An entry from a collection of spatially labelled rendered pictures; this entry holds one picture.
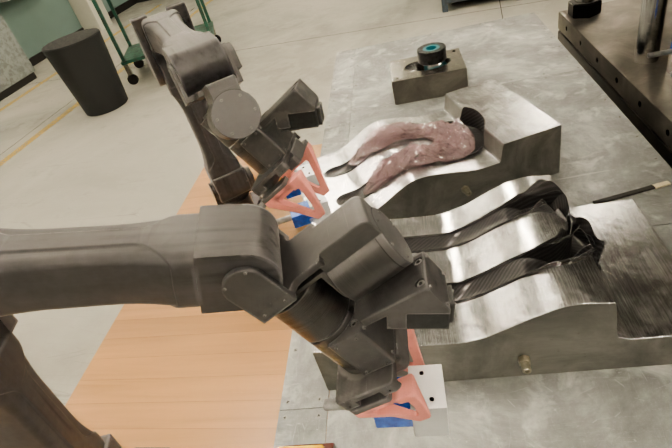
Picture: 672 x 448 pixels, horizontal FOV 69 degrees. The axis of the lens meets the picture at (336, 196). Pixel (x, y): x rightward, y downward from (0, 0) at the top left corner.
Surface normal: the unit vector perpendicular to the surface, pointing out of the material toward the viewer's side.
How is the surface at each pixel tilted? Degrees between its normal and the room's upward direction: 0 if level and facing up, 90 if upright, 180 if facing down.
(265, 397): 0
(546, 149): 90
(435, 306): 90
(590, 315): 90
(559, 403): 0
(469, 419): 0
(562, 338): 90
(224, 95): 67
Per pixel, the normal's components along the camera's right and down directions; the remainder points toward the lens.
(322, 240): -0.63, -0.59
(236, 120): 0.33, 0.09
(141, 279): 0.02, 0.51
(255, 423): -0.22, -0.79
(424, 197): 0.23, 0.53
